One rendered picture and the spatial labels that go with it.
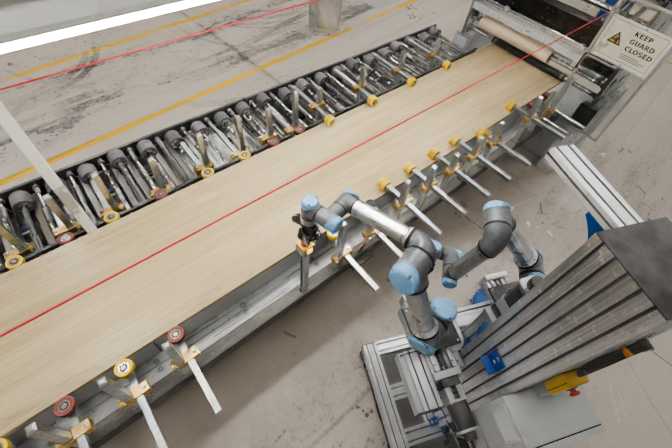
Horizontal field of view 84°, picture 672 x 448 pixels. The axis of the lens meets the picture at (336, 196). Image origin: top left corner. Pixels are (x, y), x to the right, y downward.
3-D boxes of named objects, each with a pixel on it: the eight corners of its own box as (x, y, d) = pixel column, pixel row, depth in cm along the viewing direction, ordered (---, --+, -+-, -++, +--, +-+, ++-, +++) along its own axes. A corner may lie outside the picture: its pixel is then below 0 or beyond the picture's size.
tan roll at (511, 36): (601, 89, 336) (610, 77, 326) (595, 93, 330) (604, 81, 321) (475, 20, 399) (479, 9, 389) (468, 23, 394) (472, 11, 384)
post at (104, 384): (145, 405, 184) (107, 382, 146) (138, 410, 182) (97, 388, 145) (143, 398, 185) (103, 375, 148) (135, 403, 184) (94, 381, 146)
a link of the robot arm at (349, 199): (450, 236, 142) (346, 181, 163) (436, 255, 136) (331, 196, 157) (443, 253, 151) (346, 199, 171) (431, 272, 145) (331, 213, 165)
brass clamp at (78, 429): (96, 430, 165) (92, 428, 161) (63, 453, 159) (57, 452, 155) (92, 417, 167) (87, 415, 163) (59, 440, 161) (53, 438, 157)
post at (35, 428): (92, 443, 173) (36, 429, 136) (84, 448, 172) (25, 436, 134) (90, 436, 175) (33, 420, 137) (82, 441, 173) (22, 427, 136)
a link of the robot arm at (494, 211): (523, 285, 191) (478, 226, 164) (521, 260, 201) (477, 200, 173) (549, 282, 184) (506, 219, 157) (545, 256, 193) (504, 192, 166)
